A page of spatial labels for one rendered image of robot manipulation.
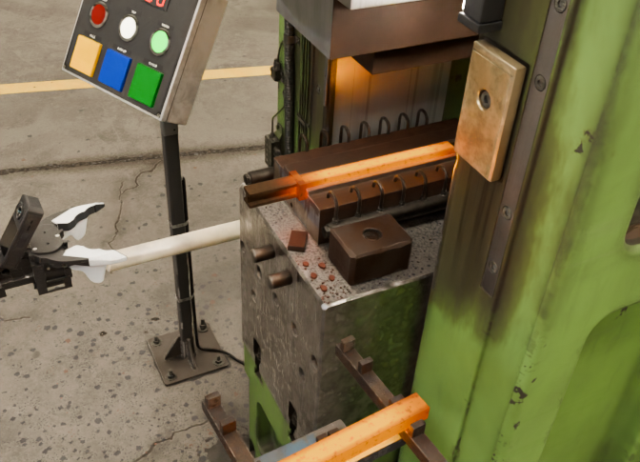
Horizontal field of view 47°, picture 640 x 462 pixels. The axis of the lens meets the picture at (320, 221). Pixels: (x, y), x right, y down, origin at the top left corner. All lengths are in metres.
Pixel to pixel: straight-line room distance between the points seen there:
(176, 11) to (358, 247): 0.66
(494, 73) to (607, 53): 0.17
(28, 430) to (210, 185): 1.26
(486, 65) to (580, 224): 0.24
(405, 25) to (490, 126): 0.24
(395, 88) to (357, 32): 0.45
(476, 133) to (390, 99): 0.55
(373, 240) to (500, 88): 0.38
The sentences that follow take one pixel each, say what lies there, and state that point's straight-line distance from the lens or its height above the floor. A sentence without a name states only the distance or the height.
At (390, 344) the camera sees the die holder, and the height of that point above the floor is 0.77.
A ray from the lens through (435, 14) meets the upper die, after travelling 1.20.
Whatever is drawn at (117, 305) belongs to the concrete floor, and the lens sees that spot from 2.57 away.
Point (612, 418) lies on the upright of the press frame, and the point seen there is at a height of 0.58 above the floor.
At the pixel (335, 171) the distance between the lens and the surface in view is 1.34.
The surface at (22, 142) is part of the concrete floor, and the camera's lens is 3.48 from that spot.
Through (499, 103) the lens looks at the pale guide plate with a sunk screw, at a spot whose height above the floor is 1.30.
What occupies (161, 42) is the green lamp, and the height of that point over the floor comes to 1.09.
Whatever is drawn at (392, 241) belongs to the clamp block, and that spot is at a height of 0.98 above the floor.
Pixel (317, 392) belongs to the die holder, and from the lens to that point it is 1.37.
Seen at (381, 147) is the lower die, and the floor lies 0.99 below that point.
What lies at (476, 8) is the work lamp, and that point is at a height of 1.41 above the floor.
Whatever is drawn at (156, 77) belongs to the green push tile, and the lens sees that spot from 1.61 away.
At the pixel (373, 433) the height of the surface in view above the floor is 0.98.
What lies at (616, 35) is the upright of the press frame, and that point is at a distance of 0.88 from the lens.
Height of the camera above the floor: 1.75
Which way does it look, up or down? 38 degrees down
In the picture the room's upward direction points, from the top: 4 degrees clockwise
